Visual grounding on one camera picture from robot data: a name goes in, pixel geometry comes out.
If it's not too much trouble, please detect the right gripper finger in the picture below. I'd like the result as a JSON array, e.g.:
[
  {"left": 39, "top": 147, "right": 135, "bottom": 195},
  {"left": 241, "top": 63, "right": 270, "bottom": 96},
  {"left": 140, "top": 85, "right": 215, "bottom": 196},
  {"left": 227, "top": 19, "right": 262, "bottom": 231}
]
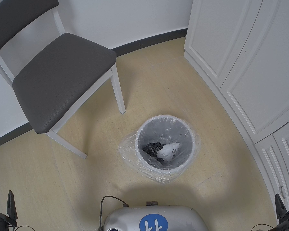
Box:
[{"left": 275, "top": 193, "right": 288, "bottom": 222}]

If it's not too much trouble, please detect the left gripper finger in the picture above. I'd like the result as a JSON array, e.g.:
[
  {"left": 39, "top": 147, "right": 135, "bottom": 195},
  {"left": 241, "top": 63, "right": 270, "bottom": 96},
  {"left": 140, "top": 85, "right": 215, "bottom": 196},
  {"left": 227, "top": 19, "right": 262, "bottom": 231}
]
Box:
[{"left": 6, "top": 190, "right": 18, "bottom": 227}]

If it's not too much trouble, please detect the white printed wrapper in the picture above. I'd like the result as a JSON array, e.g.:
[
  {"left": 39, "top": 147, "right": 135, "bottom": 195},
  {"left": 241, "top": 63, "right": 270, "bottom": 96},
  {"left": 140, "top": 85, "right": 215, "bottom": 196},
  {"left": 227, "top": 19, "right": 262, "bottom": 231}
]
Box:
[{"left": 157, "top": 142, "right": 181, "bottom": 165}]

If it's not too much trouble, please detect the clear plastic bag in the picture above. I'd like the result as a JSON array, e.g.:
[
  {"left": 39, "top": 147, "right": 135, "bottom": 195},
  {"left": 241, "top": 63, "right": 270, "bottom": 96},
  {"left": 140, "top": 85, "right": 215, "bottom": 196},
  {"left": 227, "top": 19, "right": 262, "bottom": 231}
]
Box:
[{"left": 119, "top": 116, "right": 201, "bottom": 186}]

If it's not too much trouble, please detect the black plastic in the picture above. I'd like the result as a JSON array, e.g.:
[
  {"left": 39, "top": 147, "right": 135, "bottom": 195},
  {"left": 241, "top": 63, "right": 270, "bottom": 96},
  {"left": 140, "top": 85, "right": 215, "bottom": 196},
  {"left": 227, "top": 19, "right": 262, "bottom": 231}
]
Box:
[{"left": 142, "top": 142, "right": 164, "bottom": 164}]

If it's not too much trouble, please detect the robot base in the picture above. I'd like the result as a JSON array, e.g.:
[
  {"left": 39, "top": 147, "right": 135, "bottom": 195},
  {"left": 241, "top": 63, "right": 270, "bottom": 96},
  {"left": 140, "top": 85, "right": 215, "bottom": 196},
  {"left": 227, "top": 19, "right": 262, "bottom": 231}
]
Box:
[{"left": 104, "top": 201, "right": 206, "bottom": 231}]

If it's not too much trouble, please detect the white trash bin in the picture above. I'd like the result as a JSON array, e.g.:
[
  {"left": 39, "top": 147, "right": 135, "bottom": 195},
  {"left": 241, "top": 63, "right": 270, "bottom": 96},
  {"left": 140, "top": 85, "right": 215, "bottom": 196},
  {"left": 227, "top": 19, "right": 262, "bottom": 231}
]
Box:
[{"left": 136, "top": 115, "right": 198, "bottom": 176}]

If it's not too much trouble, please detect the grey and white chair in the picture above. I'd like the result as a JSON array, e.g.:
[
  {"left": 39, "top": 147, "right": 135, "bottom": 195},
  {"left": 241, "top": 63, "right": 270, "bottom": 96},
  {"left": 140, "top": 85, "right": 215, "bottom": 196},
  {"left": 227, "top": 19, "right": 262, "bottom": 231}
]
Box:
[{"left": 0, "top": 0, "right": 126, "bottom": 159}]

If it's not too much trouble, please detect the white wardrobe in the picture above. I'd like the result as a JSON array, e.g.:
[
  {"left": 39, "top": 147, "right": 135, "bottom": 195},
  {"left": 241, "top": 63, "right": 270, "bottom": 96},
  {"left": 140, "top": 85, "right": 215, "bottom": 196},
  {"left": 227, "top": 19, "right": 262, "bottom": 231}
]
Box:
[{"left": 184, "top": 0, "right": 289, "bottom": 226}]

